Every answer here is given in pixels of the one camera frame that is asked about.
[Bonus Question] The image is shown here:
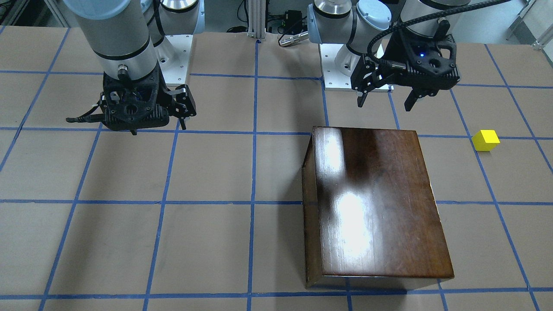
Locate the yellow cube block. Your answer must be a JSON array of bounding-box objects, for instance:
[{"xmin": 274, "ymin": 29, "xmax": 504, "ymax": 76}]
[{"xmin": 471, "ymin": 129, "xmax": 500, "ymax": 152}]

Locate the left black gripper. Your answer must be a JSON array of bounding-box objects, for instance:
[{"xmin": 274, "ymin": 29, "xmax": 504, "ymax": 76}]
[{"xmin": 351, "ymin": 26, "xmax": 461, "ymax": 112}]

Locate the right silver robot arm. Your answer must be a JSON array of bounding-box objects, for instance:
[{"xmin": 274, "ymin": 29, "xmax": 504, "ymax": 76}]
[{"xmin": 65, "ymin": 0, "xmax": 205, "ymax": 135}]

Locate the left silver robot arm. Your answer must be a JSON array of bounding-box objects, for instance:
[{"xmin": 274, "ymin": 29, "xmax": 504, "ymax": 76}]
[{"xmin": 307, "ymin": 0, "xmax": 469, "ymax": 111}]

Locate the dark wooden drawer cabinet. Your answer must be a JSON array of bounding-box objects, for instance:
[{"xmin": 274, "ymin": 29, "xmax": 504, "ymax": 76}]
[{"xmin": 302, "ymin": 127, "xmax": 455, "ymax": 291}]

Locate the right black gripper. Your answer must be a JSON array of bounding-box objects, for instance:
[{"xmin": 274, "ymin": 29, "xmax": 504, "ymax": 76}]
[{"xmin": 66, "ymin": 69, "xmax": 197, "ymax": 135}]

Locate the black corrugated cable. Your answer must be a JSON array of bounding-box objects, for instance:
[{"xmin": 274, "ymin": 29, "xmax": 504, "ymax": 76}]
[{"xmin": 365, "ymin": 0, "xmax": 512, "ymax": 70}]

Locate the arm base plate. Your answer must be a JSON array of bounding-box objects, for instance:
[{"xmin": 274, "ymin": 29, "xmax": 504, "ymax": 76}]
[
  {"xmin": 319, "ymin": 44, "xmax": 360, "ymax": 91},
  {"xmin": 155, "ymin": 34, "xmax": 194, "ymax": 86}
]

